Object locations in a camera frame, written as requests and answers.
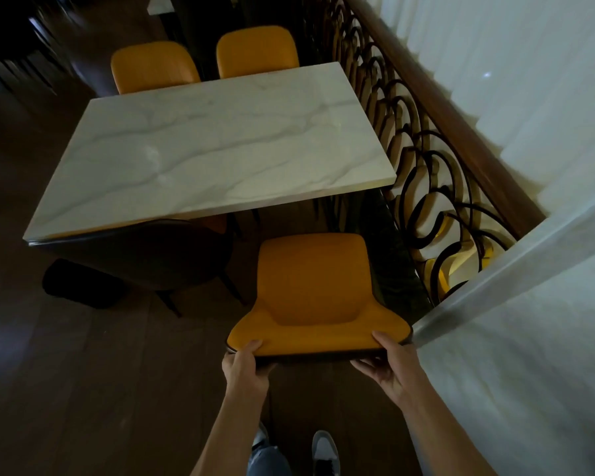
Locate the white marble table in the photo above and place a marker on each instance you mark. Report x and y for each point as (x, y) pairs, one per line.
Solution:
(218, 143)

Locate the brown wooden handrail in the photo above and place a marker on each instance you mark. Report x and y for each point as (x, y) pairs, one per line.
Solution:
(451, 123)

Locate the person's right hand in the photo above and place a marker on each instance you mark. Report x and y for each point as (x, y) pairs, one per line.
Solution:
(394, 371)

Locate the yellow chair with dark back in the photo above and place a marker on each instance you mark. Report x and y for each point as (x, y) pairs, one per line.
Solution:
(144, 252)

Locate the person's right forearm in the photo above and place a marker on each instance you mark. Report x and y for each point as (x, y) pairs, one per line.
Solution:
(441, 436)

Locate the person's left hand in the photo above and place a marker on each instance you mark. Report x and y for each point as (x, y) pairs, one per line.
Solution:
(243, 374)

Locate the person's left thumb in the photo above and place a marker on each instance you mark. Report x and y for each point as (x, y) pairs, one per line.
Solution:
(253, 348)

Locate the grey white right shoe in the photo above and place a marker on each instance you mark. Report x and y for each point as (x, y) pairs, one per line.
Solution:
(325, 453)

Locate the person's left forearm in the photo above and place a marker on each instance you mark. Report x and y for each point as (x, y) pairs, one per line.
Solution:
(228, 436)

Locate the small white table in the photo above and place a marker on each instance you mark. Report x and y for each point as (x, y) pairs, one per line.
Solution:
(159, 3)

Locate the person's right thumb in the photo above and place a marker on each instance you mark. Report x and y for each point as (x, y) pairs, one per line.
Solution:
(385, 342)

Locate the blue jeans leg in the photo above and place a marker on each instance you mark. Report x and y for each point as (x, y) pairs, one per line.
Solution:
(267, 463)

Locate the ornate black iron balustrade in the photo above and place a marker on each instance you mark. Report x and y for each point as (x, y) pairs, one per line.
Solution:
(426, 193)

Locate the grey white left shoe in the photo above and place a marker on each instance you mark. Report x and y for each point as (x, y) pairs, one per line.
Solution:
(261, 436)

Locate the black table base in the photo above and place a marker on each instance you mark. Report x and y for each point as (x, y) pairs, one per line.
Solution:
(82, 285)

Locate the grey white shoe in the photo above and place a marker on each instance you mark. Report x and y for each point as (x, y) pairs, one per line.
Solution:
(261, 436)
(325, 453)

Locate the yellow upholstered chair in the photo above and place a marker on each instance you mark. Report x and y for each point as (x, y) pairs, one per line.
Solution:
(312, 287)
(255, 49)
(151, 66)

